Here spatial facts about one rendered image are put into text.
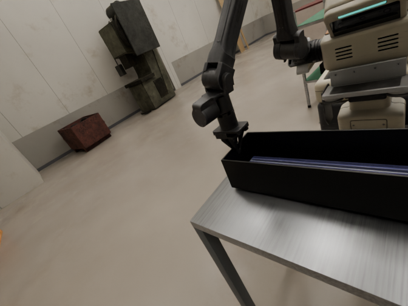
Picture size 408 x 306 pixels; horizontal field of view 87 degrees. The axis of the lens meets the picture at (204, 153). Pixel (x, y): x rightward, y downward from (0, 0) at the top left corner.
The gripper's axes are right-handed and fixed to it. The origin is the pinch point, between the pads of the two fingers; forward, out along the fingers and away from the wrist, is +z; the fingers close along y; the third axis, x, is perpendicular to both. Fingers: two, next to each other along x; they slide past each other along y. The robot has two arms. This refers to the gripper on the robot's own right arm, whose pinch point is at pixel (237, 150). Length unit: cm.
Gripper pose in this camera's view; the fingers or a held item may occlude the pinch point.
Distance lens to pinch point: 72.8
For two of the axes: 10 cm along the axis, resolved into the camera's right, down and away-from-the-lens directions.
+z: 3.5, 8.3, 4.4
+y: 7.3, 0.5, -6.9
